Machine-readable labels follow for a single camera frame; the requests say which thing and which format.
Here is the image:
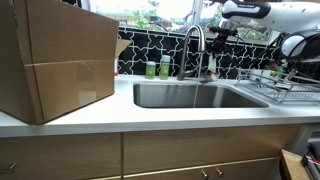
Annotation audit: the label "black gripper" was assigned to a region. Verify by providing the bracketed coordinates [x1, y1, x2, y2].
[209, 27, 238, 53]

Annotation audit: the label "small white cloth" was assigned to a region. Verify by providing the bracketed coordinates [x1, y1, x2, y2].
[208, 55, 216, 74]

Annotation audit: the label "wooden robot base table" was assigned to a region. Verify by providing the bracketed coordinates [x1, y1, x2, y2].
[279, 149, 310, 180]

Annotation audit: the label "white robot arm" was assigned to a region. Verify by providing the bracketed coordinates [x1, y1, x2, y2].
[211, 0, 320, 63]

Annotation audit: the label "stainless steel faucet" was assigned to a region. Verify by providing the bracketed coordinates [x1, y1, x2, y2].
[177, 25, 215, 83]

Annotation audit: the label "short green soap bottle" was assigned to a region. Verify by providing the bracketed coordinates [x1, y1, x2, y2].
[145, 61, 156, 79]

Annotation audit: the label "metal dish drying rack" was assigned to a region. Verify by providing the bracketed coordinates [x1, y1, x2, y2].
[237, 69, 320, 105]

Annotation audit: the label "stainless steel sink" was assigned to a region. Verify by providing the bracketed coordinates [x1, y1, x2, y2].
[133, 83, 268, 108]

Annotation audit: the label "wooden cabinet doors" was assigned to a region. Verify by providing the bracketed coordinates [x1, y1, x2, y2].
[0, 125, 300, 180]

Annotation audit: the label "cardboard box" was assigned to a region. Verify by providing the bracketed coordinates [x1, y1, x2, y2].
[0, 0, 120, 124]

